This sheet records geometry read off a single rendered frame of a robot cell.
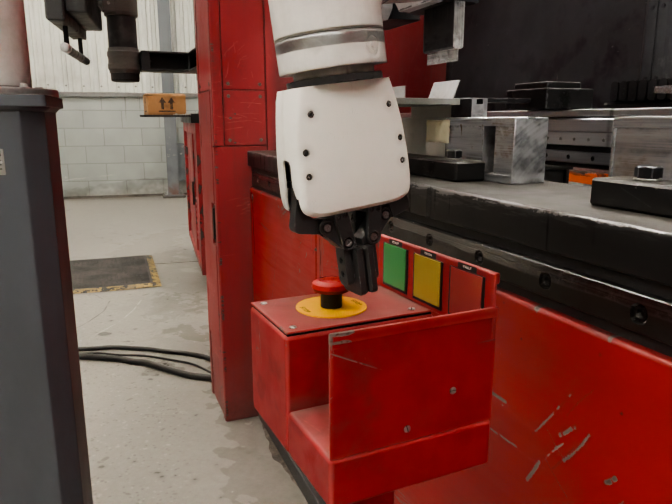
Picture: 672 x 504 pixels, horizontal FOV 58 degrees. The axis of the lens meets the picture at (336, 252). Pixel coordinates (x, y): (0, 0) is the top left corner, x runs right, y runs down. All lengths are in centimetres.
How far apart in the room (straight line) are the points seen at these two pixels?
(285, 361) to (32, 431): 59
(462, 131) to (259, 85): 98
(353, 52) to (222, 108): 142
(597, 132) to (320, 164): 78
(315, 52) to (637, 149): 42
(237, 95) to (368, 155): 141
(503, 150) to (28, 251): 70
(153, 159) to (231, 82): 636
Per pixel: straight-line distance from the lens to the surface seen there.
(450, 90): 112
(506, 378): 76
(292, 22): 46
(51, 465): 110
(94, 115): 820
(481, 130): 97
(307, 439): 54
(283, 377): 57
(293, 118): 46
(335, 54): 45
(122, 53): 237
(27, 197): 97
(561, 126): 123
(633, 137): 76
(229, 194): 187
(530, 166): 93
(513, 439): 78
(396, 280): 66
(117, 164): 821
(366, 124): 47
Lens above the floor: 97
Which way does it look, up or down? 12 degrees down
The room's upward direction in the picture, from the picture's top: straight up
